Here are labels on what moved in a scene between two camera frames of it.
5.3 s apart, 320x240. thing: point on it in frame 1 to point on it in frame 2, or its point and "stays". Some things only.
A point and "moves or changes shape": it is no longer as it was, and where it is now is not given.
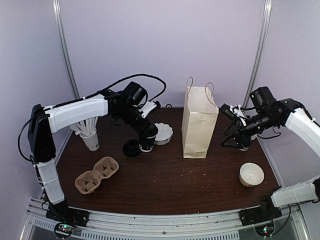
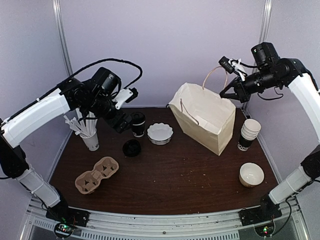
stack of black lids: [131, 148] stays
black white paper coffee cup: [146, 144] moves or changes shape
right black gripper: [239, 131] to [241, 93]
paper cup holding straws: [92, 142] stays
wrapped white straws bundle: [86, 128] stays
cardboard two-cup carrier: [89, 182] stays
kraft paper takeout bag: [201, 111] moves or changes shape
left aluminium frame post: [57, 13] stays
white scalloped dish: [164, 134] stays
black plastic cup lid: [149, 131] moves or changes shape
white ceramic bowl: [251, 174] stays
